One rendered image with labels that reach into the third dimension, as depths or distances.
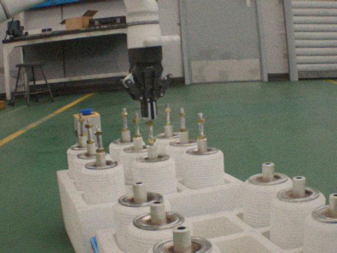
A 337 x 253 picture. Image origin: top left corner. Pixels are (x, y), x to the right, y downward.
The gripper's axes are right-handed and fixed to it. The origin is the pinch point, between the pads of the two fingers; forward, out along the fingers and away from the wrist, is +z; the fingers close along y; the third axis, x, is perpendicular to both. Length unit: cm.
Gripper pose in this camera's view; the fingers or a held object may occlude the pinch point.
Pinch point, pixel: (148, 110)
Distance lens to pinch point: 114.1
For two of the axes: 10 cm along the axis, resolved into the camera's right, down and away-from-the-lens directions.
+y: -7.7, 1.6, -6.2
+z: 0.7, 9.8, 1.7
